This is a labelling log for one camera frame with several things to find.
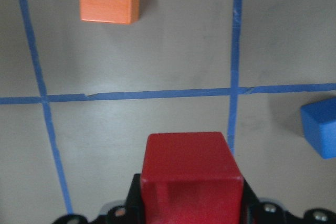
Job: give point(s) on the red wooden block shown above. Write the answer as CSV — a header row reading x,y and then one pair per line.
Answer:
x,y
190,178

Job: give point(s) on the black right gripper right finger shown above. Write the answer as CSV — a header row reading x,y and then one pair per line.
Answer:
x,y
249,204

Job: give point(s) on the blue wooden block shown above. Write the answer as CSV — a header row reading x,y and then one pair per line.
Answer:
x,y
318,122

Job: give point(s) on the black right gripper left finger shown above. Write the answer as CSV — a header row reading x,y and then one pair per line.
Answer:
x,y
134,203

